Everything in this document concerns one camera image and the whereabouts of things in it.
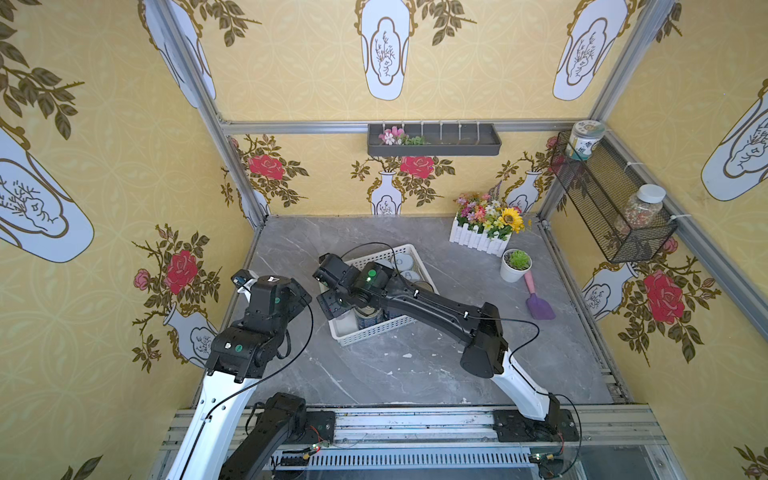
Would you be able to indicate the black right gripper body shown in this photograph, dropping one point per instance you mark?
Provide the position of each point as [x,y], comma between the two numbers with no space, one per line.
[330,282]

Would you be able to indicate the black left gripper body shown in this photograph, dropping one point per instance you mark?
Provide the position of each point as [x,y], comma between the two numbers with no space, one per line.
[264,288]

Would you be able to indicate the dark blue silver-top can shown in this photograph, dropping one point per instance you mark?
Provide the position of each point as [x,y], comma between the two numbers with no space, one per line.
[368,317]

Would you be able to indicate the green label white-top can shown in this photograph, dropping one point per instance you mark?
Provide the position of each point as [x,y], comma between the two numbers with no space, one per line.
[403,262]

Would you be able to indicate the pink label white-top can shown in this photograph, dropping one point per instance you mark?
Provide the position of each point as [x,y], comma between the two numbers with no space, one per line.
[411,276]

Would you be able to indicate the red black gold-top can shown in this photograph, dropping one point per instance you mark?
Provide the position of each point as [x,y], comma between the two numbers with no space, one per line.
[423,286]

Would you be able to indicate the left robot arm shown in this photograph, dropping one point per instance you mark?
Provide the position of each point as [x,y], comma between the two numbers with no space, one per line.
[236,366]

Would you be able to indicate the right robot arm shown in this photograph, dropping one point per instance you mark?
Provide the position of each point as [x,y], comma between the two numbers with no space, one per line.
[486,353]

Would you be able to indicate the white perforated plastic basket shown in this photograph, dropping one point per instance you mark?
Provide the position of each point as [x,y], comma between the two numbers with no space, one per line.
[344,329]

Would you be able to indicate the white picket flower box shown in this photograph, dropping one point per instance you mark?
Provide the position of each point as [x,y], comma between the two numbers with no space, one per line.
[484,223]

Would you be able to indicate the pink artificial flowers on shelf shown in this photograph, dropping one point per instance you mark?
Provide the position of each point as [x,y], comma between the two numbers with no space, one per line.
[397,136]

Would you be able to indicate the white pot green succulent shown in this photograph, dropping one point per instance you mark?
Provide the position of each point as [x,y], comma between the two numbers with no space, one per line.
[514,265]

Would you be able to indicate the purple silicone spatula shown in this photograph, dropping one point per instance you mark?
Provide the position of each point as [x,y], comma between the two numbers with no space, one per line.
[539,308]

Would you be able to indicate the patterned lidded jar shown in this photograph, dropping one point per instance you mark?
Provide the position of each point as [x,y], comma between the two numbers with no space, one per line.
[584,137]

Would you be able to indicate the white-lid glass jar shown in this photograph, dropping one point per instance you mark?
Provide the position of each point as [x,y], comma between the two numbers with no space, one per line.
[641,208]

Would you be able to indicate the aluminium corner frame post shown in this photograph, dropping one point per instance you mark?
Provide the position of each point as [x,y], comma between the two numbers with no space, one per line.
[175,36]

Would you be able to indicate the grey wall shelf tray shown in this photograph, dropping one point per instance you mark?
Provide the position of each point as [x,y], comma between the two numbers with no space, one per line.
[444,139]

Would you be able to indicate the black wire wall basket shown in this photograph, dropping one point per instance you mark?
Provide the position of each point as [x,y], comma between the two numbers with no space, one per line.
[599,188]

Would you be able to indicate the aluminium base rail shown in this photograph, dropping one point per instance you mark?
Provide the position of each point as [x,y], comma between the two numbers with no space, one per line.
[465,436]

